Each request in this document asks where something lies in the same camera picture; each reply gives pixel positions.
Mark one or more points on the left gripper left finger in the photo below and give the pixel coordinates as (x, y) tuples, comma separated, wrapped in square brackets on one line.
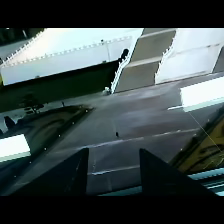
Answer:
[(66, 178)]

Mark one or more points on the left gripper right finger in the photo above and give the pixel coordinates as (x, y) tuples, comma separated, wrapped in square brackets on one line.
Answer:
[(160, 178)]

